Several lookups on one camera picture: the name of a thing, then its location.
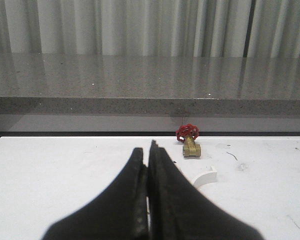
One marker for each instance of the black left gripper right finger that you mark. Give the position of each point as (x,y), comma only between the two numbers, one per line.
(178,211)

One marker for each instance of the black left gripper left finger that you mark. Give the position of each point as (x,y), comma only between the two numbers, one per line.
(118,213)

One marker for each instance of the white half clamp left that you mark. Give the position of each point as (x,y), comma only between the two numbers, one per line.
(206,177)

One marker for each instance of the grey stone countertop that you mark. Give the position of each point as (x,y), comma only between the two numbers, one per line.
(37,83)

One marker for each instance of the brass valve red handle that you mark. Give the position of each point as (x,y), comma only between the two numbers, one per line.
(187,134)

